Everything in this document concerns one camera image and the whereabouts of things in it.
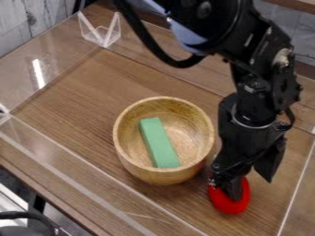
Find clear acrylic corner bracket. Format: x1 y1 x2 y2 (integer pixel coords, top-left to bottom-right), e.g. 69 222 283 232
77 12 120 48

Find green rectangular block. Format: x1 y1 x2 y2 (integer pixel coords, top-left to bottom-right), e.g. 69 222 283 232
138 118 181 169

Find clear acrylic tray wall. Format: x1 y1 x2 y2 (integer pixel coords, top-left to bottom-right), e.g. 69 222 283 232
0 18 315 236

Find round wooden bowl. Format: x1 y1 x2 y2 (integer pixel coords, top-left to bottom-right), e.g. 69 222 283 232
113 96 213 185

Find black cable bottom left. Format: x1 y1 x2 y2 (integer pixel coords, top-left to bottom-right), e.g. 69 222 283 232
0 210 56 236

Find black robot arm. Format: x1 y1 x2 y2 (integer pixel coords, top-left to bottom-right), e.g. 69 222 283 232
112 0 303 201

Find red plush strawberry fruit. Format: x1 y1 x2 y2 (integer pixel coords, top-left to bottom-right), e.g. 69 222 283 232
208 177 251 215

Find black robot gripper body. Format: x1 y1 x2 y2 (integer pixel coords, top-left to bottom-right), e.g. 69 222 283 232
208 93 288 187

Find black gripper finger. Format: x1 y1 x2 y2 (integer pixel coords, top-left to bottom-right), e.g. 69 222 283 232
224 177 244 201
253 137 287 183

